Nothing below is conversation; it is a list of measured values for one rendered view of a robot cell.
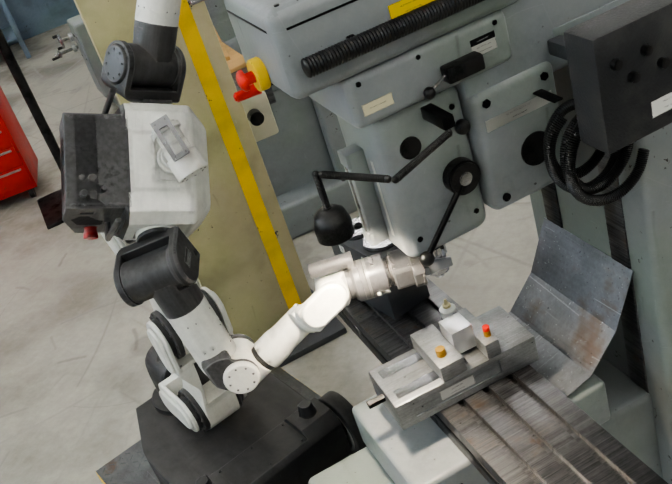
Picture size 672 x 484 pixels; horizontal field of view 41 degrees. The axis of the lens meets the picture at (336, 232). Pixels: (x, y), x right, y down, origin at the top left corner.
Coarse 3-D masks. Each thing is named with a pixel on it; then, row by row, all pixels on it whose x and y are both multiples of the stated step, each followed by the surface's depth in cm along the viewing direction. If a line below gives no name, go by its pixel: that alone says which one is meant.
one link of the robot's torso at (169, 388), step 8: (176, 376) 267; (160, 384) 266; (168, 384) 266; (176, 384) 268; (160, 392) 267; (168, 392) 262; (176, 392) 268; (168, 400) 262; (176, 400) 258; (168, 408) 269; (176, 408) 259; (184, 408) 255; (176, 416) 266; (184, 416) 256; (192, 416) 255; (184, 424) 262; (192, 424) 257
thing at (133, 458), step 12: (276, 372) 311; (288, 384) 304; (300, 384) 302; (312, 396) 295; (120, 456) 297; (132, 456) 295; (144, 456) 294; (348, 456) 268; (108, 468) 294; (120, 468) 292; (132, 468) 290; (144, 468) 289; (108, 480) 289; (120, 480) 287; (132, 480) 286; (144, 480) 284; (156, 480) 282
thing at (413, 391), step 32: (480, 320) 209; (512, 320) 206; (416, 352) 206; (480, 352) 200; (512, 352) 199; (384, 384) 200; (416, 384) 197; (448, 384) 196; (480, 384) 199; (416, 416) 196
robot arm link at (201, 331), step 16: (208, 304) 189; (176, 320) 185; (192, 320) 185; (208, 320) 187; (192, 336) 186; (208, 336) 187; (224, 336) 190; (192, 352) 189; (208, 352) 188; (224, 352) 189; (208, 368) 189; (224, 368) 190; (240, 368) 189; (256, 368) 190; (224, 384) 190; (240, 384) 190; (256, 384) 191
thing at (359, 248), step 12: (360, 228) 236; (348, 240) 232; (360, 240) 231; (336, 252) 238; (360, 252) 226; (372, 252) 224; (384, 252) 223; (396, 288) 227; (408, 288) 229; (420, 288) 231; (372, 300) 235; (384, 300) 229; (396, 300) 228; (408, 300) 230; (420, 300) 233; (384, 312) 233; (396, 312) 229
